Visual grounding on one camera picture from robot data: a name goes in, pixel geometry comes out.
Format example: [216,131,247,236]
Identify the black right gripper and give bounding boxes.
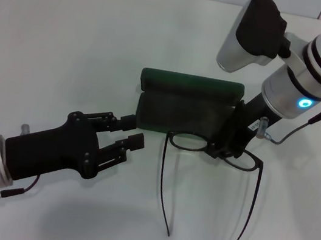
[206,86,279,168]

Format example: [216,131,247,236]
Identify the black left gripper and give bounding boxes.
[0,94,150,202]

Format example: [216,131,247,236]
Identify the black thin-frame glasses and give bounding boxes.
[148,128,267,240]

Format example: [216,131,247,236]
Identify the green glasses case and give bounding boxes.
[131,66,247,146]

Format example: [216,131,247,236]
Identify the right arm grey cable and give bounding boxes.
[263,87,321,153]

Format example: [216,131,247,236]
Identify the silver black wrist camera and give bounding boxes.
[214,0,300,83]

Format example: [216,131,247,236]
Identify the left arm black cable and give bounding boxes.
[0,167,41,213]

